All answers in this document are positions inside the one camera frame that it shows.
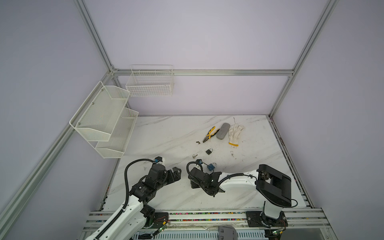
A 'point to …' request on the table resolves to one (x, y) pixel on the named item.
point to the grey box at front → (227, 233)
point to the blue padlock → (211, 166)
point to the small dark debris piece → (198, 142)
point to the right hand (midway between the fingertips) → (190, 180)
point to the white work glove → (234, 131)
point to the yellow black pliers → (208, 135)
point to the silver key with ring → (194, 156)
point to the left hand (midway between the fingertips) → (174, 174)
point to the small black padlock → (208, 152)
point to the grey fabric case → (223, 131)
